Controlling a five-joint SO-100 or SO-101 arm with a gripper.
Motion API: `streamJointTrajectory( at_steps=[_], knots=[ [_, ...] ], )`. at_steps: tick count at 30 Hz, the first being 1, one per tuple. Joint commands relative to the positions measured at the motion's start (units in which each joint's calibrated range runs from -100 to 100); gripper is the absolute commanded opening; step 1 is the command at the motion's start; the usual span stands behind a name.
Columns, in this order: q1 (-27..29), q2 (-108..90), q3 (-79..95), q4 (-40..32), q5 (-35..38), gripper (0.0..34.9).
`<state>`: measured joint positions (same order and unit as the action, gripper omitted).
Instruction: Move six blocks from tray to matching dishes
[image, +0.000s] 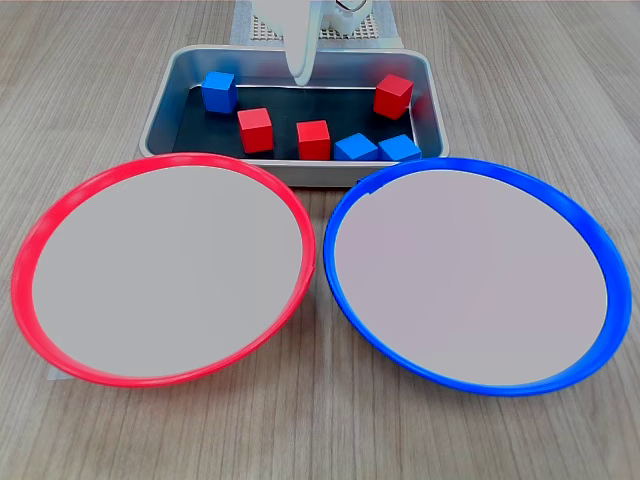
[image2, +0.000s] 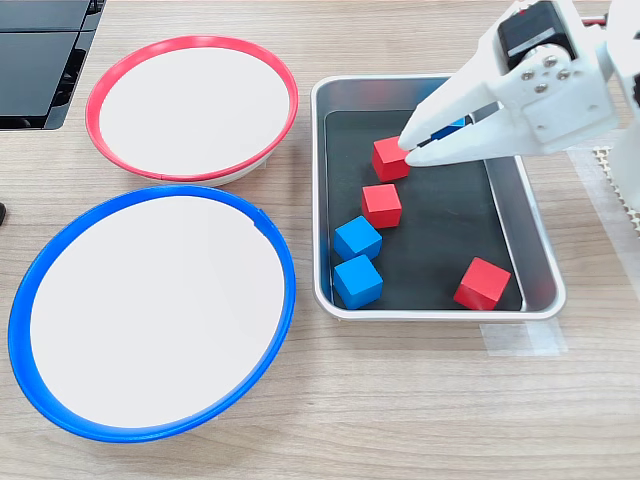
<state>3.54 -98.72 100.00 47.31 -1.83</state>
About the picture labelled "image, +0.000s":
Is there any small blue cube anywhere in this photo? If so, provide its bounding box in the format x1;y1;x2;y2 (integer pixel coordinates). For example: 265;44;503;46
377;133;423;162
333;132;380;162
201;71;238;115

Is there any small red cube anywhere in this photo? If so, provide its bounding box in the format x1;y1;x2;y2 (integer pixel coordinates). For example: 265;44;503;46
295;120;332;161
373;74;415;121
236;107;276;155

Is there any black tray mat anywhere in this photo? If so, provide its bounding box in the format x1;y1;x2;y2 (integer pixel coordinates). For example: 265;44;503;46
172;84;424;162

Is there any steel tray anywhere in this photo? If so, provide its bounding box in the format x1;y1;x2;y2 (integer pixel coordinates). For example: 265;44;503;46
138;44;450;189

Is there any clear plastic sheet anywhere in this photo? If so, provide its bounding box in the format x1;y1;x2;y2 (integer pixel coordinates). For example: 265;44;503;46
229;0;404;50

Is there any red-rimmed white plate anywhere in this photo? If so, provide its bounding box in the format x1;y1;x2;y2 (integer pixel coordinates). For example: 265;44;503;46
10;152;317;389

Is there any blue-rimmed white plate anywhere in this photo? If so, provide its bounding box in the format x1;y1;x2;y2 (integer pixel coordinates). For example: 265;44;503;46
323;157;633;398

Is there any pale perforated base plate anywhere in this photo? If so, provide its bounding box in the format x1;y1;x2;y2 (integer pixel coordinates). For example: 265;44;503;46
248;0;382;42

